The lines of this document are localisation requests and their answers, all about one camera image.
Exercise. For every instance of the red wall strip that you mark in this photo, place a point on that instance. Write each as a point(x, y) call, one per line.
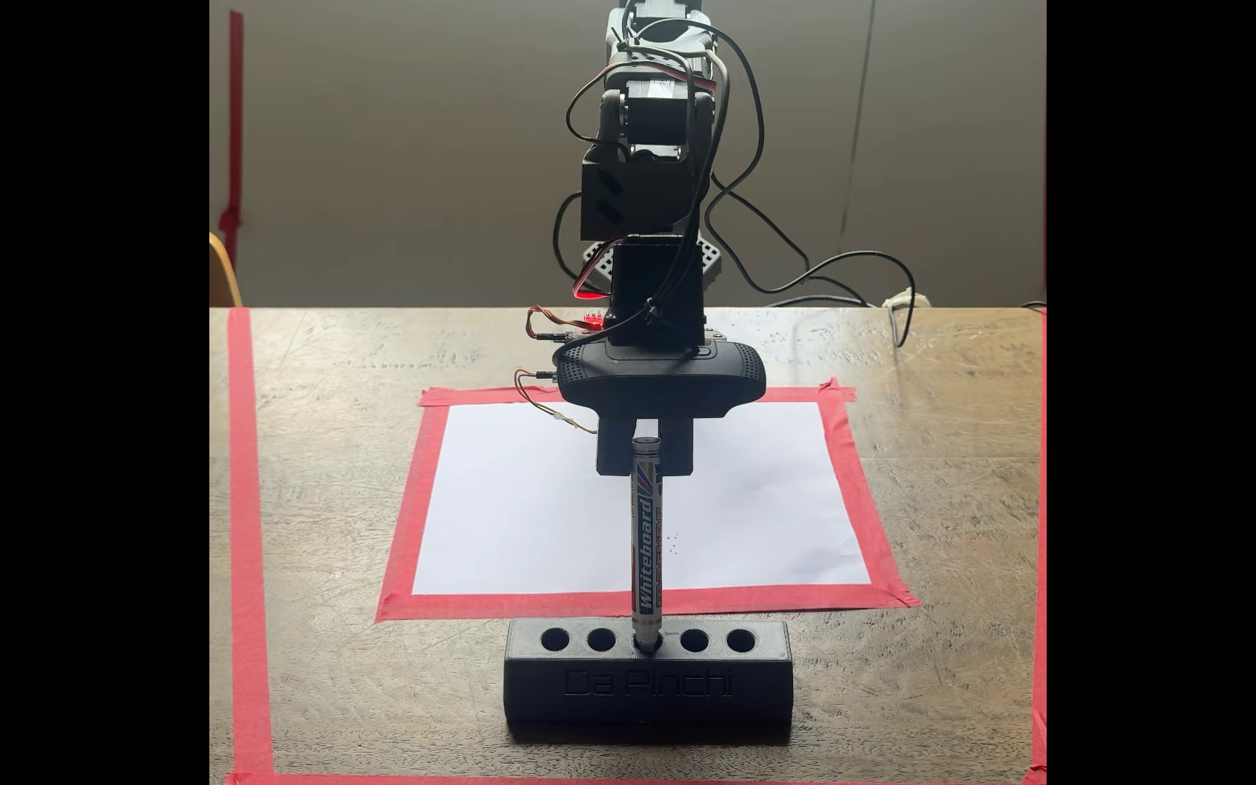
point(237, 109)

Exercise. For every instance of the white plug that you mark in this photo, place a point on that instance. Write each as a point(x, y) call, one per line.
point(904, 298)

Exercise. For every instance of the black oval camera box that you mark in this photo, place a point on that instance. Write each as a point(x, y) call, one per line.
point(661, 382)

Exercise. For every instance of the red tape strip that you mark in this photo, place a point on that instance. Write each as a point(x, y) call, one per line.
point(250, 545)
point(1040, 611)
point(584, 780)

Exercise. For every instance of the white paper sheet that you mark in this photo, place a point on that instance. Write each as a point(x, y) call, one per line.
point(541, 512)

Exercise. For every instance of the white perforated controller board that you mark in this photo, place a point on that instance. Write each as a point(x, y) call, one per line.
point(597, 262)

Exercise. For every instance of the wooden chair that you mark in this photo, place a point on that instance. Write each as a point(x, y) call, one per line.
point(222, 273)

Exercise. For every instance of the black pen holder block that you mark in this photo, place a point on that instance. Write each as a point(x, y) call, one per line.
point(650, 687)

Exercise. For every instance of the grey whiteboard marker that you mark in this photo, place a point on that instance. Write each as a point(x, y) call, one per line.
point(647, 523)

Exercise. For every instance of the red tape frame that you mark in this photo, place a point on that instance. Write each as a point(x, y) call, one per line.
point(410, 523)

